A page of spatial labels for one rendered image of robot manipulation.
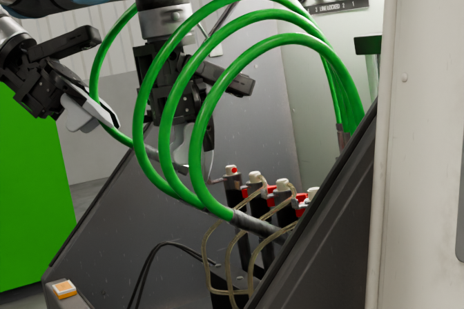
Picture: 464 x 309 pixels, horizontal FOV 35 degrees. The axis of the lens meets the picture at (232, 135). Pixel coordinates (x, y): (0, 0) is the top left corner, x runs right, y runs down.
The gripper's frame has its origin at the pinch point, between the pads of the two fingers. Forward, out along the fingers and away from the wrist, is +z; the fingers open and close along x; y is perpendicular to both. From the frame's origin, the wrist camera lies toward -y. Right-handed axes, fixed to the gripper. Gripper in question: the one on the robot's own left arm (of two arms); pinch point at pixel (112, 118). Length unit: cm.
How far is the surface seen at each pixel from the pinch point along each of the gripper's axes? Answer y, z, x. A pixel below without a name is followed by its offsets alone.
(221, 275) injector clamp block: 7.2, 28.6, 0.6
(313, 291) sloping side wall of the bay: -6, 40, 32
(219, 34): -20.8, 12.0, 21.7
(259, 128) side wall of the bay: -10.4, 13.0, -35.5
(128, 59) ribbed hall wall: 65, -232, -586
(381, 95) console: -26, 32, 30
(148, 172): -1.2, 14.3, 17.3
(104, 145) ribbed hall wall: 146, -195, -583
